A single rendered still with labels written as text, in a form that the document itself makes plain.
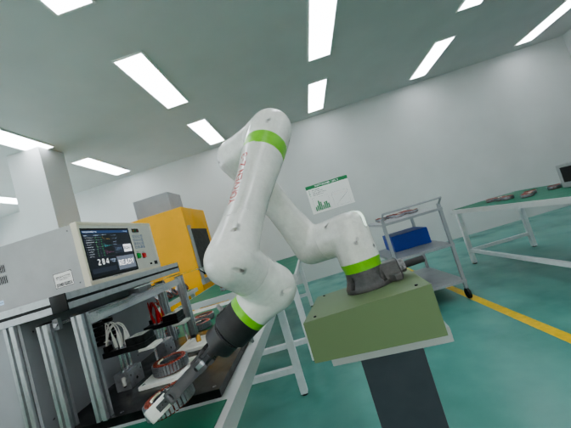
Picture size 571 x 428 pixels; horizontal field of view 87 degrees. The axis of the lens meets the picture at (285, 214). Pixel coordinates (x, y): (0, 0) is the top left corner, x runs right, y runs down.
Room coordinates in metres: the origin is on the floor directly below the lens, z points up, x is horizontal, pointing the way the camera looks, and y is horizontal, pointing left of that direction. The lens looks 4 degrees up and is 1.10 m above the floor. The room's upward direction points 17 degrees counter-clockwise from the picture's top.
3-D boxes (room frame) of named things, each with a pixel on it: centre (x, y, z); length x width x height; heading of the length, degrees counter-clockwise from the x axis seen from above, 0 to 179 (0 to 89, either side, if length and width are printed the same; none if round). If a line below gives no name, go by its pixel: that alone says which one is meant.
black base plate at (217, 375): (1.11, 0.50, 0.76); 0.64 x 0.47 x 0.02; 177
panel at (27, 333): (1.13, 0.74, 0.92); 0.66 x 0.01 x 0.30; 177
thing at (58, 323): (1.12, 0.67, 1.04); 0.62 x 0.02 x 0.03; 177
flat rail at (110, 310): (1.12, 0.59, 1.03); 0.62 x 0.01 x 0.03; 177
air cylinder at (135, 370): (1.00, 0.64, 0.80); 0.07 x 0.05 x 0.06; 177
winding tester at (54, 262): (1.14, 0.81, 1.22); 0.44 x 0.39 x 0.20; 177
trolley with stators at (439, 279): (3.34, -1.19, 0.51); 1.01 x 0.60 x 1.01; 177
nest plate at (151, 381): (0.99, 0.50, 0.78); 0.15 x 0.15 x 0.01; 87
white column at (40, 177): (4.35, 3.31, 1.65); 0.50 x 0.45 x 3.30; 87
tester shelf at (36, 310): (1.13, 0.81, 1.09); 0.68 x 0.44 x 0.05; 177
